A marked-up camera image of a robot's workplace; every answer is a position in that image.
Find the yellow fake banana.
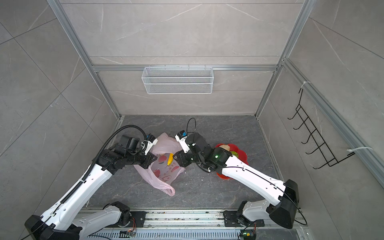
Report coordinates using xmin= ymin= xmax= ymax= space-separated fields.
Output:
xmin=167 ymin=153 xmax=174 ymax=166

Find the green fake fruit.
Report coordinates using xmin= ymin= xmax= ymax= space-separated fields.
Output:
xmin=231 ymin=151 xmax=239 ymax=158

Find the cream fake fruit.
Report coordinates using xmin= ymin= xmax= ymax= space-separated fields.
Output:
xmin=220 ymin=145 xmax=231 ymax=152

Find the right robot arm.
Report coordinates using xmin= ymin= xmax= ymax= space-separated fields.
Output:
xmin=173 ymin=131 xmax=300 ymax=229

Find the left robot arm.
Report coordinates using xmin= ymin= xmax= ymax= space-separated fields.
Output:
xmin=25 ymin=134 xmax=158 ymax=240

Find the red flower-shaped plate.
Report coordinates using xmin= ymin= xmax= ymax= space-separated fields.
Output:
xmin=216 ymin=144 xmax=249 ymax=165

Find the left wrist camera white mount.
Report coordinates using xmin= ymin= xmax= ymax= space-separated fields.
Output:
xmin=141 ymin=134 xmax=158 ymax=155

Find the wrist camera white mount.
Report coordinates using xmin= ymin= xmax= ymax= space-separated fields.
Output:
xmin=141 ymin=134 xmax=158 ymax=155
xmin=175 ymin=130 xmax=190 ymax=154

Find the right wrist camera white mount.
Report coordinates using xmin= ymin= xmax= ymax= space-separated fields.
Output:
xmin=175 ymin=130 xmax=190 ymax=154

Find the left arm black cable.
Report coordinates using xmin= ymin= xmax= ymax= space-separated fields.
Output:
xmin=58 ymin=124 xmax=148 ymax=205

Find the aluminium mounting rail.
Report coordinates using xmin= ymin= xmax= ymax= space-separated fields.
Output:
xmin=58 ymin=209 xmax=309 ymax=231

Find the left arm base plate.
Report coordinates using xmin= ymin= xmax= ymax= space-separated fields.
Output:
xmin=117 ymin=211 xmax=147 ymax=228

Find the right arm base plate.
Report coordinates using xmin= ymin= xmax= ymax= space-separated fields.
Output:
xmin=223 ymin=211 xmax=265 ymax=227

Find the white wire mesh basket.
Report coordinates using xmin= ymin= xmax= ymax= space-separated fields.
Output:
xmin=142 ymin=67 xmax=214 ymax=95

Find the black wire hook rack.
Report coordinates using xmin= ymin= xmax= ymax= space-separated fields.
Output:
xmin=287 ymin=89 xmax=355 ymax=170

